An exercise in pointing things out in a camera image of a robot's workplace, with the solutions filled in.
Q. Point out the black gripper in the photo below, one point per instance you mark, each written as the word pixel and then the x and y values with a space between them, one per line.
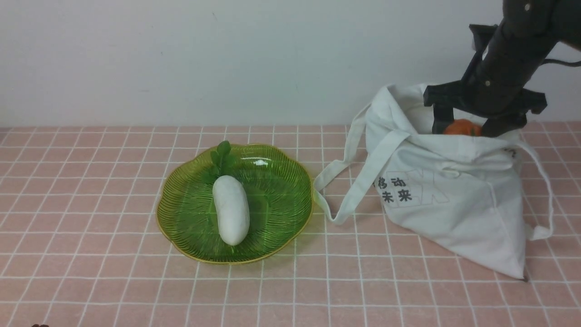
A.
pixel 505 109

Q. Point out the orange toy pumpkin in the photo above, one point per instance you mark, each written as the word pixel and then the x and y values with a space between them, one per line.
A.
pixel 463 127

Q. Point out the white canvas tote bag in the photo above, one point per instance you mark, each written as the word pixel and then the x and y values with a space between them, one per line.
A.
pixel 462 192

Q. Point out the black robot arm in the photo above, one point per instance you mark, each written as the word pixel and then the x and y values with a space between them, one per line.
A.
pixel 506 57

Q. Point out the green ribbed plastic plate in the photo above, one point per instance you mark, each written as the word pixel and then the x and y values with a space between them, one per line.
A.
pixel 279 193

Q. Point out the white radish with leaves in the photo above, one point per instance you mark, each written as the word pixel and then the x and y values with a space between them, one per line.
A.
pixel 229 196

